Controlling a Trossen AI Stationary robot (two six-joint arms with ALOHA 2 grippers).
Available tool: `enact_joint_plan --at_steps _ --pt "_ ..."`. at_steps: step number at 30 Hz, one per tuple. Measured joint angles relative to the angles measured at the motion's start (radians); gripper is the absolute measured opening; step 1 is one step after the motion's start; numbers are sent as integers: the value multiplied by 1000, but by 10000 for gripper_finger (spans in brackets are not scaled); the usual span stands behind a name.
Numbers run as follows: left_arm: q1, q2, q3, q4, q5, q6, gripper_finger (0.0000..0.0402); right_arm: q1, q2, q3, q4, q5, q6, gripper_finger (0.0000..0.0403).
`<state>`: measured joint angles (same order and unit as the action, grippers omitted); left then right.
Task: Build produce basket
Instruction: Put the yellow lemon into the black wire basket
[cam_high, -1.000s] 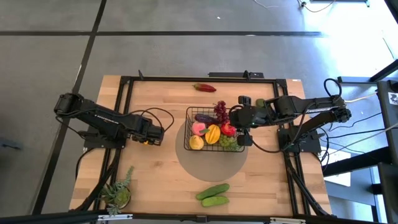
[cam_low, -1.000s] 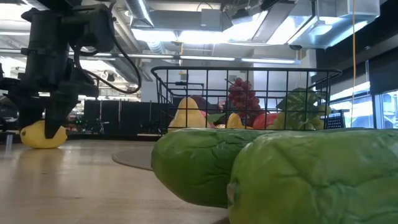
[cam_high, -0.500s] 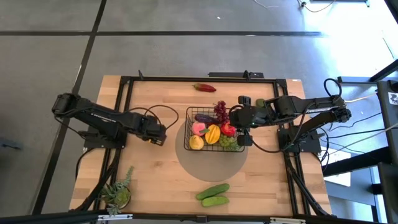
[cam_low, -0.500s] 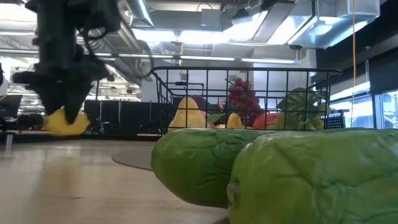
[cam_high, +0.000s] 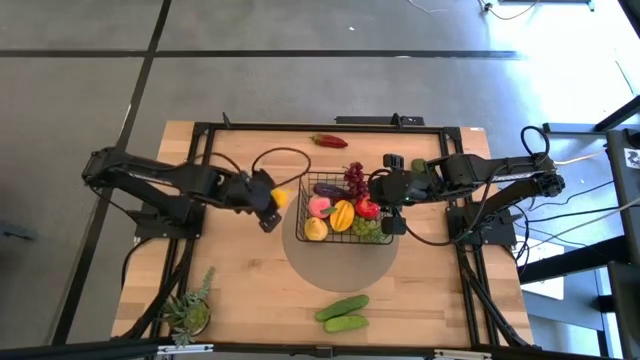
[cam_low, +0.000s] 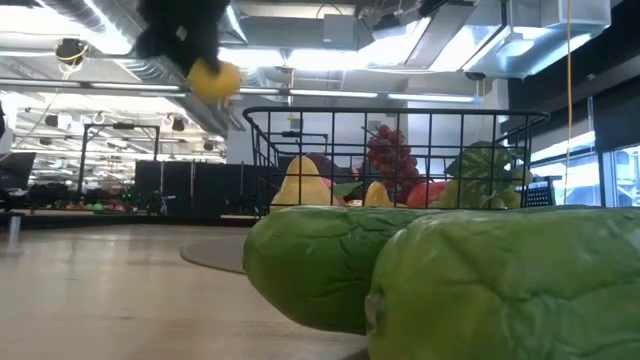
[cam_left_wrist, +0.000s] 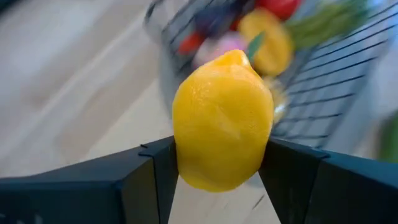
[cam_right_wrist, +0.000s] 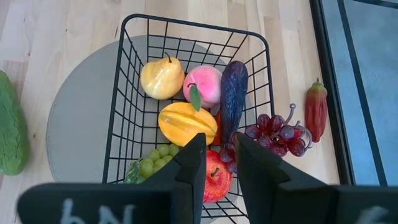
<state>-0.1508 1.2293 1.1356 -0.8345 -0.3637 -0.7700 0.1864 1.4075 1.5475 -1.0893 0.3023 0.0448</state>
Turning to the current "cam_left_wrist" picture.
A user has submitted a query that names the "purple eggplant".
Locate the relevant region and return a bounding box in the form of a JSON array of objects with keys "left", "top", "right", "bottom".
[{"left": 193, "top": 0, "right": 249, "bottom": 38}]

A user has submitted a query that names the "yellow lemon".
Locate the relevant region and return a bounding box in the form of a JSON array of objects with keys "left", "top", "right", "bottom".
[{"left": 171, "top": 49, "right": 275, "bottom": 193}]

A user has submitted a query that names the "red apple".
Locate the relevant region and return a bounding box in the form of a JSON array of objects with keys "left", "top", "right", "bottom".
[{"left": 256, "top": 0, "right": 303, "bottom": 21}]

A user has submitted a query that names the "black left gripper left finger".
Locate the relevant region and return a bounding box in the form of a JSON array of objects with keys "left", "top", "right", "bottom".
[{"left": 0, "top": 136, "right": 180, "bottom": 224}]

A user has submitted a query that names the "pink peach with leaf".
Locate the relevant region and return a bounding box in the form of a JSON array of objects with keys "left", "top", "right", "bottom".
[{"left": 192, "top": 30, "right": 266, "bottom": 70}]

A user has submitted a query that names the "green cucumber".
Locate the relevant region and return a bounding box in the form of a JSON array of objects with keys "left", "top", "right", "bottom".
[{"left": 377, "top": 113, "right": 398, "bottom": 163}]

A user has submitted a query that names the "yellow star fruit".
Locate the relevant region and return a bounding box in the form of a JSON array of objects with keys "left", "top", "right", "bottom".
[{"left": 238, "top": 7, "right": 295, "bottom": 77}]

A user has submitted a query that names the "red chili pepper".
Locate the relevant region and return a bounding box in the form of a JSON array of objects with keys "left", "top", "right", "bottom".
[{"left": 177, "top": 30, "right": 205, "bottom": 56}]

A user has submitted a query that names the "black wire basket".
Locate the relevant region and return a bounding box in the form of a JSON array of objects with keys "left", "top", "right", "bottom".
[{"left": 144, "top": 0, "right": 397, "bottom": 150}]

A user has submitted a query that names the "green grapes bunch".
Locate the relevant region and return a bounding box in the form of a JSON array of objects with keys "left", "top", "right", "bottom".
[{"left": 285, "top": 0, "right": 369, "bottom": 51}]

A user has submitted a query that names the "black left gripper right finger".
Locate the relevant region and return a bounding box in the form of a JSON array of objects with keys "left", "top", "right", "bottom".
[{"left": 258, "top": 136, "right": 398, "bottom": 224}]

